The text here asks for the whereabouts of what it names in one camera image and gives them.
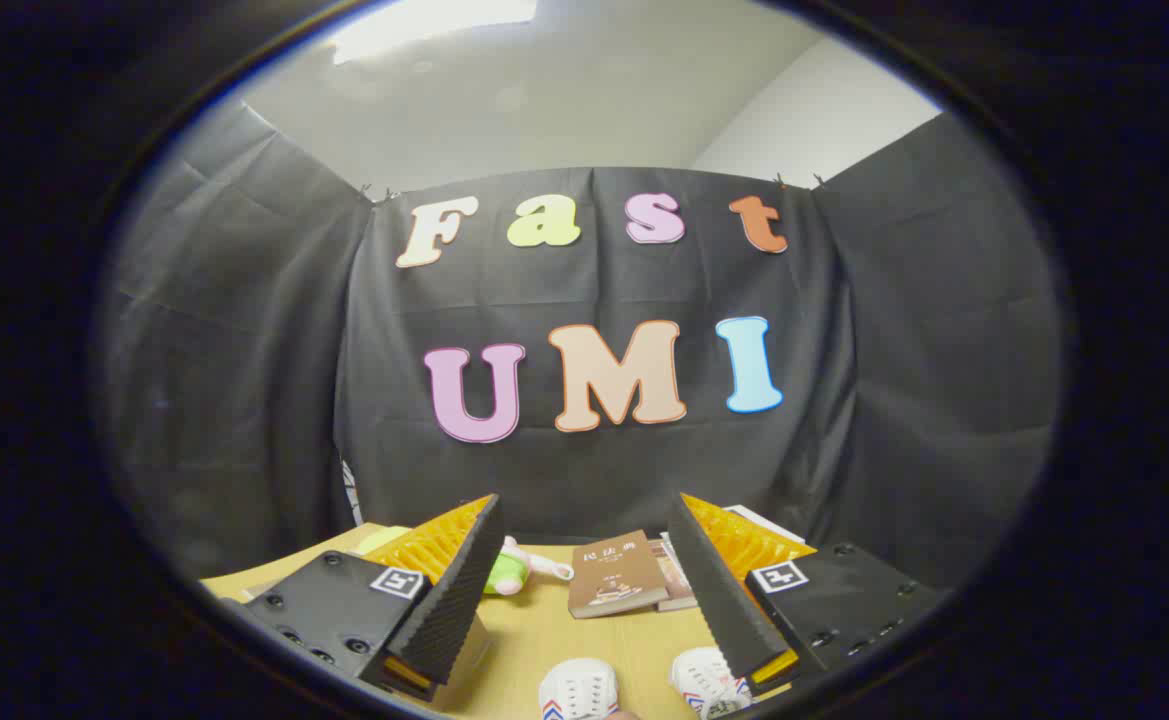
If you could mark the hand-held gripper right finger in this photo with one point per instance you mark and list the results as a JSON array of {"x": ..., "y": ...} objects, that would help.
[{"x": 719, "y": 590}]

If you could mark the beige storage box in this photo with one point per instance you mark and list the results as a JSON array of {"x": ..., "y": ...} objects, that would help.
[{"x": 469, "y": 660}]

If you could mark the brown cover book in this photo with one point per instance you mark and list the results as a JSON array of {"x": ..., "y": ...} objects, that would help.
[{"x": 614, "y": 575}]

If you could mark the white striped canvas shoe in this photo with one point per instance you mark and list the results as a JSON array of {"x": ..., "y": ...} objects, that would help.
[
  {"x": 702, "y": 680},
  {"x": 579, "y": 692}
]

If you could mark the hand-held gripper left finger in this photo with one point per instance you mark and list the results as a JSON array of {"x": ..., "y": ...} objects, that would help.
[{"x": 454, "y": 590}]

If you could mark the thick tan cover book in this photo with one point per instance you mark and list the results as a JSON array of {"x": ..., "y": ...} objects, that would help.
[{"x": 679, "y": 598}]

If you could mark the white patterned cover book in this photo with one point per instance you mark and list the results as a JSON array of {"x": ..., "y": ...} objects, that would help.
[{"x": 672, "y": 560}]

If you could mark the green and pink plush toy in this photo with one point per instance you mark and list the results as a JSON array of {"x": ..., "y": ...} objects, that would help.
[{"x": 509, "y": 576}]

